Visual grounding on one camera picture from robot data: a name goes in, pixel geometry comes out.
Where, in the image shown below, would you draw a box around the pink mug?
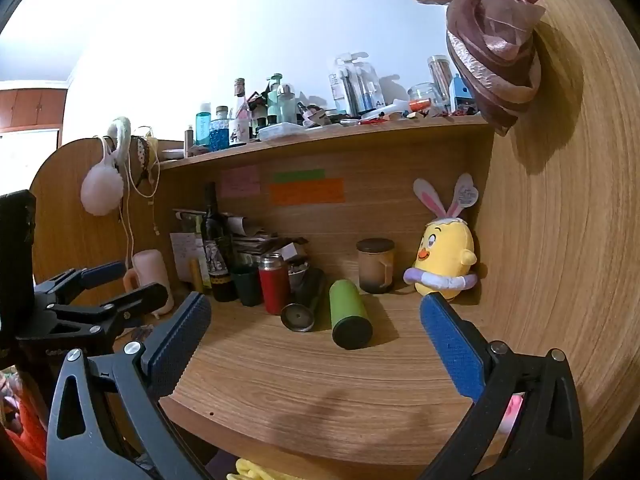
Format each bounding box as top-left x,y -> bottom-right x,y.
122,249 -> 175,319

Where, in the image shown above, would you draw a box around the dark wine bottle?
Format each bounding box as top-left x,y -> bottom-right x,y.
202,182 -> 239,303

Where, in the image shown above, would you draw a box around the orange sticky note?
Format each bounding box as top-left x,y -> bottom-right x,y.
269,178 -> 346,206

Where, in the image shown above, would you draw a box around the wooden desk shelf unit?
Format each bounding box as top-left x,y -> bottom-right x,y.
29,0 -> 640,480

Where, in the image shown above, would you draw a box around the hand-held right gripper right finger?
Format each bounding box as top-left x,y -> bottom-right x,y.
417,292 -> 585,480

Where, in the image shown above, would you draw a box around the short glass jar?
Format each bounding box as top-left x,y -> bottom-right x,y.
407,82 -> 441,111

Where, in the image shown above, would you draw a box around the blue bead jar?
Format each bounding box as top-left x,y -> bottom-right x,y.
209,105 -> 231,152

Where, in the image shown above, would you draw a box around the pale bottle with silver cap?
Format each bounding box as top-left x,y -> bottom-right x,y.
277,83 -> 297,124

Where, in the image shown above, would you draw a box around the white plastic tray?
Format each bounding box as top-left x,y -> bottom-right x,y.
258,121 -> 304,142

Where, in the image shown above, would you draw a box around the pile of books and papers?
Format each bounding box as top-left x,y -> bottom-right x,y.
173,207 -> 309,267

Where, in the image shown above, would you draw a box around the blue house-shaped sharpener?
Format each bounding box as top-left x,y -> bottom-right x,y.
449,73 -> 476,112

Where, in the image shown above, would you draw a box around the yellow chick plush toy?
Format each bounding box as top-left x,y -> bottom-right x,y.
403,173 -> 480,302

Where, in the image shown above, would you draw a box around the red thermos flask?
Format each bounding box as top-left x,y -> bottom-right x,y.
258,253 -> 291,316

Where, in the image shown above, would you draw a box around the dark green cup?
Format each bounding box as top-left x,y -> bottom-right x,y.
230,265 -> 264,307

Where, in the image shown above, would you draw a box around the white earphone cable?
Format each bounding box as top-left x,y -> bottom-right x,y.
119,157 -> 162,272

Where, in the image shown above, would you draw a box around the black thermos flask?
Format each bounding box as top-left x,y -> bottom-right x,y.
280,267 -> 327,333

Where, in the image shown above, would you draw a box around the tall bottle with pink label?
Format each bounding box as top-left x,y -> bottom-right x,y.
229,78 -> 252,146

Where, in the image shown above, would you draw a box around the mauve curtain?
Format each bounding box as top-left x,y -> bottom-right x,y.
366,0 -> 607,137

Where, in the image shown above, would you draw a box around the patterned headbands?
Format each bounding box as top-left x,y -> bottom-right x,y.
131,127 -> 162,199

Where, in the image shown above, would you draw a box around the white note paper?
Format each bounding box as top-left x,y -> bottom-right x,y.
169,232 -> 202,282

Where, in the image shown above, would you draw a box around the white fluffy earmuffs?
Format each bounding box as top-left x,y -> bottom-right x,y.
80,116 -> 132,216

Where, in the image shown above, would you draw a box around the clear toothbrush packages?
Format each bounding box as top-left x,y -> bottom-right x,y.
328,52 -> 384,117

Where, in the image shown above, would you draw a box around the pink sticky note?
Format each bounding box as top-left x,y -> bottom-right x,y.
220,164 -> 261,199

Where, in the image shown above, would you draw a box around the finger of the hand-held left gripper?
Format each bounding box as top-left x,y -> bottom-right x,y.
50,282 -> 169,347
34,261 -> 127,307

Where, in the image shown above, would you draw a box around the yellow cloth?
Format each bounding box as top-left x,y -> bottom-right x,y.
226,457 -> 287,480

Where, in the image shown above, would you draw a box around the glass mug with lid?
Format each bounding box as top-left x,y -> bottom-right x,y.
356,238 -> 396,295

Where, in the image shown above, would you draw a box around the teal liquid bottle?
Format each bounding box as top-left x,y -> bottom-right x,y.
195,103 -> 212,147

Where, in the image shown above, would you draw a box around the pink soft object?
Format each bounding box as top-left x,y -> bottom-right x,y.
499,394 -> 527,435

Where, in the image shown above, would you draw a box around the mint green pump bottle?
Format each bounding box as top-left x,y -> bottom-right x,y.
266,73 -> 284,124

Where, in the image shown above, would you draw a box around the wooden wall cabinet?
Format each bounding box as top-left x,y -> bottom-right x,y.
0,80 -> 69,134

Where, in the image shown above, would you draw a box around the green sticky note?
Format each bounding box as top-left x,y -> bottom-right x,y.
273,169 -> 326,184

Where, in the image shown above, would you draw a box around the tall clear canister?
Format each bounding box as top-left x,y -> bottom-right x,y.
427,54 -> 454,111

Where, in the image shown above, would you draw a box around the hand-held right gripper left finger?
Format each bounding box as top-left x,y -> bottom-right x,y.
46,290 -> 213,480

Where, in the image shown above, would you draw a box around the orange cloth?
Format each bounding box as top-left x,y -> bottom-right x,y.
0,367 -> 49,480

